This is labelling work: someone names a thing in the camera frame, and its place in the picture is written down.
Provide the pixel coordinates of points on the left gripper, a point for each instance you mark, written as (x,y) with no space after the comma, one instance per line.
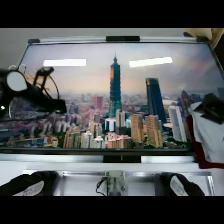
(51,104)

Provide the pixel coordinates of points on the white shirt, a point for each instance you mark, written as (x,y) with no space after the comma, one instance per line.
(208,136)

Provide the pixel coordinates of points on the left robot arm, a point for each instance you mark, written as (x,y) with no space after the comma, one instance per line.
(25,90)

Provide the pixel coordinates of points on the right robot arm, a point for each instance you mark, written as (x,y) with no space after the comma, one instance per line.
(181,185)

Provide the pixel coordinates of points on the red garment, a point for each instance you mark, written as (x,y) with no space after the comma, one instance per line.
(201,161)

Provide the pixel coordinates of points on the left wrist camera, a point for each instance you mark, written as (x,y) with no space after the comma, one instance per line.
(44,71)

